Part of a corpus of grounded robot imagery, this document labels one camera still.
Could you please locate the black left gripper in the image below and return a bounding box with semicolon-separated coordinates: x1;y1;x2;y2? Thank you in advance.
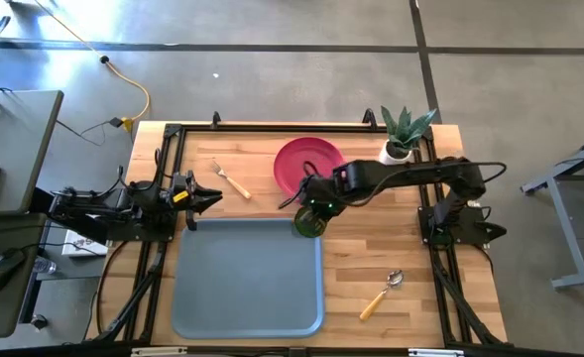
170;171;224;219

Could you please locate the fork with wooden handle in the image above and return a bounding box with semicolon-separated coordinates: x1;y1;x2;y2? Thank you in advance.
209;160;253;201

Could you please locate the green faceted plastic cup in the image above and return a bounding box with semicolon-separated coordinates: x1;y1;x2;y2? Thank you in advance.
293;205;329;239

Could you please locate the red plastic plate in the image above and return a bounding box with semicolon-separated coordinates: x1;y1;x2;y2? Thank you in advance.
273;136;346;197

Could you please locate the blue-grey plastic tray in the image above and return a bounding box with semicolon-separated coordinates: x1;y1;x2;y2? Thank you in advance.
171;217;326;341

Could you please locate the spoon with wooden handle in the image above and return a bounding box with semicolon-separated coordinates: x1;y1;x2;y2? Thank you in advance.
359;269;405;322

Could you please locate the succulent plant in white pot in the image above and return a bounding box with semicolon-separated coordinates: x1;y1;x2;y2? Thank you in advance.
378;104;439;166

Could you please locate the white printed booklet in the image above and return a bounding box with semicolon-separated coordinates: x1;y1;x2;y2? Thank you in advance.
60;228;110;259

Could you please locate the clear water bottle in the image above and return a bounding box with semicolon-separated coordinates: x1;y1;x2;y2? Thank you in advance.
32;256;58;277

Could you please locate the grey desk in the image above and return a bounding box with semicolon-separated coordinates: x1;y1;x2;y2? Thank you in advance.
0;88;65;217

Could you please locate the black computer mouse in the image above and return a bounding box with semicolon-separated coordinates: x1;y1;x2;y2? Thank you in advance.
0;246;28;295

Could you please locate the dark desk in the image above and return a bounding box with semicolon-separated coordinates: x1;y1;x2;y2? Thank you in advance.
0;212;49;341

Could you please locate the grey metal stand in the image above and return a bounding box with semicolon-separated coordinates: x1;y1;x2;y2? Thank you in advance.
520;129;584;291

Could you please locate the black aluminium table frame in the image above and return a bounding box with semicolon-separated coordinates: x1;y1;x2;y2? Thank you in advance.
85;111;509;357

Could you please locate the yellow extension cable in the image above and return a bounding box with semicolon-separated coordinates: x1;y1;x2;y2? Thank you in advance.
32;0;153;133

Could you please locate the black power adapter cable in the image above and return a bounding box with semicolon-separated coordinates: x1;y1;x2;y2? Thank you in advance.
55;116;124;148

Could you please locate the silver metal bracket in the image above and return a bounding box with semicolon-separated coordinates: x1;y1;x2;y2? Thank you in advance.
408;348;466;357
130;346;188;357

